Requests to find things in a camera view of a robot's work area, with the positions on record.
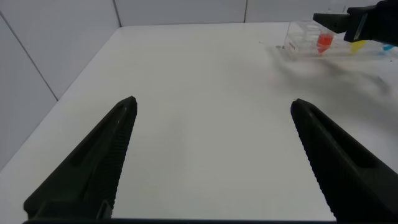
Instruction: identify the test tube with red pigment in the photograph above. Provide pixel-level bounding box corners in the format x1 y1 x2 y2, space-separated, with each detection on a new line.
316 32 335 54

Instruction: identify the clear plastic test tube rack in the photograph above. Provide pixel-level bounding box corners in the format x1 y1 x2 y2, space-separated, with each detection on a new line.
283 20 398 58

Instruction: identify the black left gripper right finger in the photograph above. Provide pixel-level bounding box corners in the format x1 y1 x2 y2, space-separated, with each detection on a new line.
290 98 398 223

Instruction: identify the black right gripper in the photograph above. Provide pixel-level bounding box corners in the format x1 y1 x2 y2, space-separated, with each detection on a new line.
313 0 398 47

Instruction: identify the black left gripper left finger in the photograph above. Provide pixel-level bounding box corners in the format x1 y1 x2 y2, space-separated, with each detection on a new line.
23 95 138 220

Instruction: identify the test tube with yellow pigment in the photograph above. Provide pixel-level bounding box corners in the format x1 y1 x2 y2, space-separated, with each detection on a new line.
350 39 367 53

